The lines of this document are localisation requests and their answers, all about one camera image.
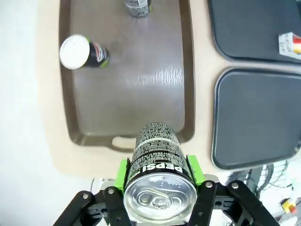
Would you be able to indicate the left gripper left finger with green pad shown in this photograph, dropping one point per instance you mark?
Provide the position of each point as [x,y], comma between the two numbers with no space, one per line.
[121,174]

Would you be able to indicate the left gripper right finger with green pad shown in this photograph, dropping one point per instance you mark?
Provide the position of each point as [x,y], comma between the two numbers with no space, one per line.
[197,169]

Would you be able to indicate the brown plastic tray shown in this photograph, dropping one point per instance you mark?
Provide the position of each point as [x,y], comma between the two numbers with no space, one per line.
[141,82]

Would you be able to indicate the red yellow emergency stop button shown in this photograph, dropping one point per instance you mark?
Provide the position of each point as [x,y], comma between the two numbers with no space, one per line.
[288,205]

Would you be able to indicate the black Pepsi can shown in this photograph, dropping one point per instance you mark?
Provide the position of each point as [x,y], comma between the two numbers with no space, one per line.
[98,55]
[157,150]
[137,9]

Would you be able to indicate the black plastic tray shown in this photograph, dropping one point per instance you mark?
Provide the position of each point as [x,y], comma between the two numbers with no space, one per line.
[254,117]
[247,28]

